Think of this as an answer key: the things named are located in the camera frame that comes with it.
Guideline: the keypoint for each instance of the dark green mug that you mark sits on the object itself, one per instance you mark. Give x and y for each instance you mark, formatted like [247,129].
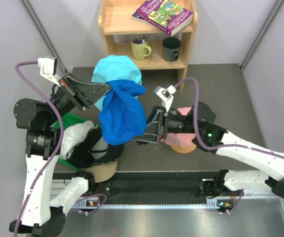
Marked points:
[171,48]

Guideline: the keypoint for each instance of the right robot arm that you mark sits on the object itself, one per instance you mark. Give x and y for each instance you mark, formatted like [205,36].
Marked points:
[268,166]

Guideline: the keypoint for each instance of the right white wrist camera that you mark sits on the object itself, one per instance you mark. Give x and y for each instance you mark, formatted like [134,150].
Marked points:
[166,95]

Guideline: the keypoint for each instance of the pink baseball cap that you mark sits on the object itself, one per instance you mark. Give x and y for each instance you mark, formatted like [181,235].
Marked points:
[181,139]

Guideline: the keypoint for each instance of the pens in mug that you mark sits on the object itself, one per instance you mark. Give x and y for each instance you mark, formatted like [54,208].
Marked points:
[139,39]

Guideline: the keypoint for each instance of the blue baseball cap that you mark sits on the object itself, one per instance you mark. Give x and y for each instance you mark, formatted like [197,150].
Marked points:
[122,116]

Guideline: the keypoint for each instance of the wooden shelf unit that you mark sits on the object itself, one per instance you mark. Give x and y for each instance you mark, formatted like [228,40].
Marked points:
[115,19]

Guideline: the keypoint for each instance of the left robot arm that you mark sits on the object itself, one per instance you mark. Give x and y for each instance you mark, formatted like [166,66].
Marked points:
[47,140]

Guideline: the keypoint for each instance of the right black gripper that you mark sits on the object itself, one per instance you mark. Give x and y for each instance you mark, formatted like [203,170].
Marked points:
[158,124]

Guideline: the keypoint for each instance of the tan hat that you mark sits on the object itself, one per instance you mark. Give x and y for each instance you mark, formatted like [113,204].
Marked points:
[102,172]

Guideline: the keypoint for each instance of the black cap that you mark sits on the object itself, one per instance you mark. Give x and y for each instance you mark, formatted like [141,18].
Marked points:
[94,150]

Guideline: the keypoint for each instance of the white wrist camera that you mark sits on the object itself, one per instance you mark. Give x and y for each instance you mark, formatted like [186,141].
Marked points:
[166,95]
[48,67]

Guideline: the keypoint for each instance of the yellow-green mug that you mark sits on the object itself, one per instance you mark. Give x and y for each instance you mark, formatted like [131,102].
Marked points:
[141,49]

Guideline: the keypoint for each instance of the white hat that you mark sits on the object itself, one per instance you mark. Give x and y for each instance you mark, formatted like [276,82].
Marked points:
[74,135]

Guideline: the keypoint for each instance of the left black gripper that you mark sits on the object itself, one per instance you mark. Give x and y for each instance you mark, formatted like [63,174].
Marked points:
[83,94]

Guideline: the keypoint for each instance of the cyan bucket hat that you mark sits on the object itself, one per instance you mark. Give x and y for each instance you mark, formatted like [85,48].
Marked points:
[115,67]

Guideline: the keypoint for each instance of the purple children's book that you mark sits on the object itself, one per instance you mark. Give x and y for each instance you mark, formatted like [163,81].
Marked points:
[165,15]

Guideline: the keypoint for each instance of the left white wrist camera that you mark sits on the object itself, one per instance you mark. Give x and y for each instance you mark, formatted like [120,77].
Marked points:
[48,67]

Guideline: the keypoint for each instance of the light wooden hat stand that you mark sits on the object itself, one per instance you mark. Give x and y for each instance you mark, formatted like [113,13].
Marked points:
[183,150]

